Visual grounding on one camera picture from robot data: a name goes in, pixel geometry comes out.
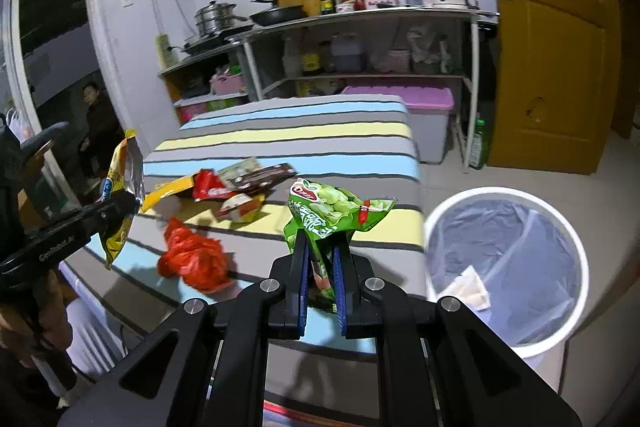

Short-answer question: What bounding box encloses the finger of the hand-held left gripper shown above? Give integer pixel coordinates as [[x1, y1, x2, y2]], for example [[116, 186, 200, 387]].
[[65, 194, 140, 240]]

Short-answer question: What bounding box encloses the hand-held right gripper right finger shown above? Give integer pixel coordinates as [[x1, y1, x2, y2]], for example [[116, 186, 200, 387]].
[[332, 243, 583, 427]]

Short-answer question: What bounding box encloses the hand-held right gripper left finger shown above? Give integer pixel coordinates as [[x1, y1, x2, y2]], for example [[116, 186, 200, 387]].
[[57, 232, 308, 427]]

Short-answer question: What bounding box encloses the yellow snack packet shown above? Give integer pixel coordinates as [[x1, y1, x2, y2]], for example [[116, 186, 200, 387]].
[[102, 129, 146, 270]]

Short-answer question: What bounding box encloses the green snack packet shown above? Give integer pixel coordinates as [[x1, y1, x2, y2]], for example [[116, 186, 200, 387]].
[[284, 178, 397, 314]]

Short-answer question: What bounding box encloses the red plastic bag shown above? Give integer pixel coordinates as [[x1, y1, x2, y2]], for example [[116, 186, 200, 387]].
[[157, 217, 232, 293]]

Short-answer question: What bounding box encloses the brown snack packet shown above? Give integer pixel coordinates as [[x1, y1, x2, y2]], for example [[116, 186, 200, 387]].
[[234, 163, 296, 196]]

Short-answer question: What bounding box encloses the white trash bin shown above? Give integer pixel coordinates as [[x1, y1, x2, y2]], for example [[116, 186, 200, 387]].
[[424, 187, 590, 358]]

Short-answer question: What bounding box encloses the person's left hand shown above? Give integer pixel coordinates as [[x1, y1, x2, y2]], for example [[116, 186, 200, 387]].
[[0, 267, 71, 360]]

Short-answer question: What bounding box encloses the yellow flat packet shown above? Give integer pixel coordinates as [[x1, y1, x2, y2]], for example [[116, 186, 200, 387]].
[[140, 175, 198, 214]]

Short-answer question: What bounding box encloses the red snack packet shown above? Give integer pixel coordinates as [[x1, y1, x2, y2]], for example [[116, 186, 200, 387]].
[[192, 170, 237, 202]]

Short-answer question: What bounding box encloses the small white red carton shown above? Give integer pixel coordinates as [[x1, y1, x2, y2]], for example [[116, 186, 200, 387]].
[[216, 193, 266, 224]]

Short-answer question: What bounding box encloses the crumpled white tissue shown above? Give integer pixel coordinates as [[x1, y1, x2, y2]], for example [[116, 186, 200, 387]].
[[445, 266, 490, 312]]

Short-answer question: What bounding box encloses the beige snack packet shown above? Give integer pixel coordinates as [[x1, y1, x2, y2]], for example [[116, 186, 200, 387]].
[[217, 158, 262, 188]]

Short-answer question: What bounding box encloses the small wooden cabinet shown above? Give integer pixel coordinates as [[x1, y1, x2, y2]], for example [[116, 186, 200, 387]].
[[159, 42, 251, 128]]

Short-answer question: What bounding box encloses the pink basket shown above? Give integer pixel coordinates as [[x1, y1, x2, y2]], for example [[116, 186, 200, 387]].
[[210, 72, 248, 96]]

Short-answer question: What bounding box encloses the clear plastic bin liner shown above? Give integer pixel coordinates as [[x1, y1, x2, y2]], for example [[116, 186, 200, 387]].
[[430, 199, 576, 345]]

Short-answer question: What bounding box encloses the storage box with pink lid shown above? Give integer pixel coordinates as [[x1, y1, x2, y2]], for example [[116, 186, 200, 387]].
[[342, 86, 455, 165]]

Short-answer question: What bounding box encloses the black induction cooker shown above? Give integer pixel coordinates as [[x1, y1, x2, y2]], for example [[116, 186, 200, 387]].
[[182, 32, 236, 56]]

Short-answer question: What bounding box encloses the green plastic bottle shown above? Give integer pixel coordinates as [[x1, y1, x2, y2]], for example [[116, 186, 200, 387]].
[[467, 119, 490, 171]]

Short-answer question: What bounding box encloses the steel steamer pot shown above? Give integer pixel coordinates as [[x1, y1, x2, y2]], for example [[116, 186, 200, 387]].
[[194, 1, 248, 38]]

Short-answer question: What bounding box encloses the oil bottle yellow label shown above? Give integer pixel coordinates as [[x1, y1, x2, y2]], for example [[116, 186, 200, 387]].
[[300, 37, 323, 76]]

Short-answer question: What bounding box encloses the dark liquid plastic jug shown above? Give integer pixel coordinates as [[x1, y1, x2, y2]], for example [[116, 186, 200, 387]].
[[330, 34, 364, 74]]

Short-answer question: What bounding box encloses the black frying pan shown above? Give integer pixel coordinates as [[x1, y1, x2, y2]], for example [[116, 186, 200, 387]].
[[248, 0, 307, 26]]

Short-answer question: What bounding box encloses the white metal shelf rack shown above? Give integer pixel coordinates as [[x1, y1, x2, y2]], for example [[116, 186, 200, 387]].
[[225, 8, 501, 174]]

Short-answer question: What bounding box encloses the yellow wooden door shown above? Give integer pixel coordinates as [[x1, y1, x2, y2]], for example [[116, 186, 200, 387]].
[[477, 0, 621, 175]]

